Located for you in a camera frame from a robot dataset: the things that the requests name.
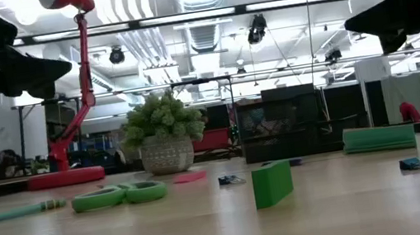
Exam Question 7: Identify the green handled scissors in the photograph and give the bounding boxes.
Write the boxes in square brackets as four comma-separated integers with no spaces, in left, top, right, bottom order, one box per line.
[69,175,170,215]

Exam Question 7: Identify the teal pencil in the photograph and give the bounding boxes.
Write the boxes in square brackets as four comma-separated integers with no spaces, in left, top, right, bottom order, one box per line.
[0,196,69,225]

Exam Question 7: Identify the dark blue object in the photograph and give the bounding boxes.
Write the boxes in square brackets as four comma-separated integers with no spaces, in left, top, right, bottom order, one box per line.
[260,155,304,172]

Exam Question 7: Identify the green eraser block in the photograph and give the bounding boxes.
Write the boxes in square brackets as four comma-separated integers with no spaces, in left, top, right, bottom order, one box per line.
[249,158,297,211]

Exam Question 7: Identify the small blue binder clip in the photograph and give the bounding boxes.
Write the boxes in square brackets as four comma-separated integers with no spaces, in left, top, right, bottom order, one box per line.
[217,172,248,188]

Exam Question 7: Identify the black mesh desk organizer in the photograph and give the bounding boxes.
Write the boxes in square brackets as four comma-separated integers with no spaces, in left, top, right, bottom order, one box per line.
[234,75,374,166]

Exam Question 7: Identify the white column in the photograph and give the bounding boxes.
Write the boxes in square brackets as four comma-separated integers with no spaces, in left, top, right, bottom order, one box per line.
[352,55,400,129]

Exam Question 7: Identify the grey partition curtain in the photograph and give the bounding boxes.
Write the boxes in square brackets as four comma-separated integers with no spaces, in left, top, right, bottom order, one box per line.
[380,71,420,128]

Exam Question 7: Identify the red chair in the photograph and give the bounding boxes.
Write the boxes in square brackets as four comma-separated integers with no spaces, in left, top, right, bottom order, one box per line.
[398,99,420,125]

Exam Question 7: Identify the red desk lamp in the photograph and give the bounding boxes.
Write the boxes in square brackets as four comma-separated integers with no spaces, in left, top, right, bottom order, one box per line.
[0,0,122,193]

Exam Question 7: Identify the green plant in patterned pot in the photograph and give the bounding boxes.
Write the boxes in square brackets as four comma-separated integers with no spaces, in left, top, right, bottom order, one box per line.
[113,85,213,181]

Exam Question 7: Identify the red storage bin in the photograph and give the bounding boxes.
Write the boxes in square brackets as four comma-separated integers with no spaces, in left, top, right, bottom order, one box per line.
[191,126,234,153]

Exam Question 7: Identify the black round ceiling camera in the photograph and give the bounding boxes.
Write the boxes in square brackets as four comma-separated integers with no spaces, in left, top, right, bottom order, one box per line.
[106,45,127,66]

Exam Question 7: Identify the thin hanging wire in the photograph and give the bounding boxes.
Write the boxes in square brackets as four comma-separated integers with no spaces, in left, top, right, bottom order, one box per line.
[302,0,323,86]

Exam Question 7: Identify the black hanging ceiling camera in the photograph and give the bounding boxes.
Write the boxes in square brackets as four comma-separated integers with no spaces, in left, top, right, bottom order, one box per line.
[243,12,271,46]

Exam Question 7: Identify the black metal stand frame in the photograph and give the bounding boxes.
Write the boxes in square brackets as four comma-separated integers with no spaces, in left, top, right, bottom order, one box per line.
[169,73,244,164]

